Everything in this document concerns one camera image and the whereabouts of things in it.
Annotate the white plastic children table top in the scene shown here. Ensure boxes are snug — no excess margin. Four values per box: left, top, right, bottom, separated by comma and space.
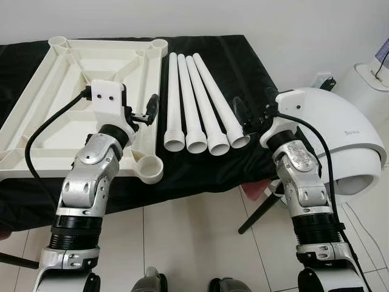
0, 38, 169, 184

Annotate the black cloth table cover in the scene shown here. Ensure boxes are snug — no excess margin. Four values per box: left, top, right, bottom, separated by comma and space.
0, 35, 292, 232

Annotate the pink plastic item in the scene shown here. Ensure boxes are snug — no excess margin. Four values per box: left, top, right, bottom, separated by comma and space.
240, 179, 274, 204

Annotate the white dome appliance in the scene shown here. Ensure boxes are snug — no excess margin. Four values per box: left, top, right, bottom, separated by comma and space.
277, 87, 388, 195

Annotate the black metal table leg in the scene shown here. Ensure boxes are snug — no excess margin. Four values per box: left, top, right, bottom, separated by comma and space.
0, 254, 40, 269
237, 182, 286, 235

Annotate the white cylinder appliance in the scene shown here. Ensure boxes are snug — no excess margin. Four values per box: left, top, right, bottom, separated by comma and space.
354, 60, 389, 92

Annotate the blue striped item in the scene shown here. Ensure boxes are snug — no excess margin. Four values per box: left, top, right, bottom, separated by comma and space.
375, 38, 389, 69

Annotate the grey robot left foot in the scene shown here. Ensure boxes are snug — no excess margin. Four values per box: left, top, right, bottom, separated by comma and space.
131, 266, 168, 292

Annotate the grey robot foot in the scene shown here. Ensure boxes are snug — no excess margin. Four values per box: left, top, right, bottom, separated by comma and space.
208, 277, 253, 292
131, 266, 168, 292

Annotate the grey robot right foot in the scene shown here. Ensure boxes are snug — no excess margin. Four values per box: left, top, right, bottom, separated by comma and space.
208, 277, 253, 292

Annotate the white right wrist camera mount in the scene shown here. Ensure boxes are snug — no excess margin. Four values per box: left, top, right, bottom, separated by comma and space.
261, 89, 306, 150

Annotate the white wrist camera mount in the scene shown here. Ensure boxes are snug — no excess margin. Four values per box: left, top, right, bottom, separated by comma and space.
261, 89, 306, 150
91, 80, 137, 131

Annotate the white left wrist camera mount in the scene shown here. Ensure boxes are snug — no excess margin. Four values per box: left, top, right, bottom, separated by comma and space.
91, 80, 137, 131

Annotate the wall socket with black plug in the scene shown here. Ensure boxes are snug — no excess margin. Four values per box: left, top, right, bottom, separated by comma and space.
313, 72, 338, 92

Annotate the thin white power cord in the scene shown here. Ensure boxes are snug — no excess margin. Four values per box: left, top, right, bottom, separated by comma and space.
340, 202, 380, 256

